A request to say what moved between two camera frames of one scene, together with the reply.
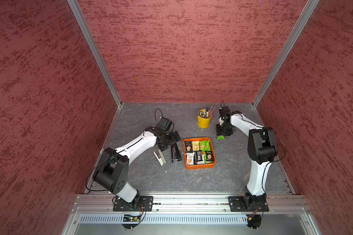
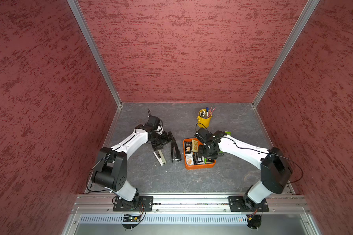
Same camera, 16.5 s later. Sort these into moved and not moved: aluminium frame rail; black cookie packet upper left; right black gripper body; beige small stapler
Moved: right black gripper body
Not moved: aluminium frame rail; black cookie packet upper left; beige small stapler
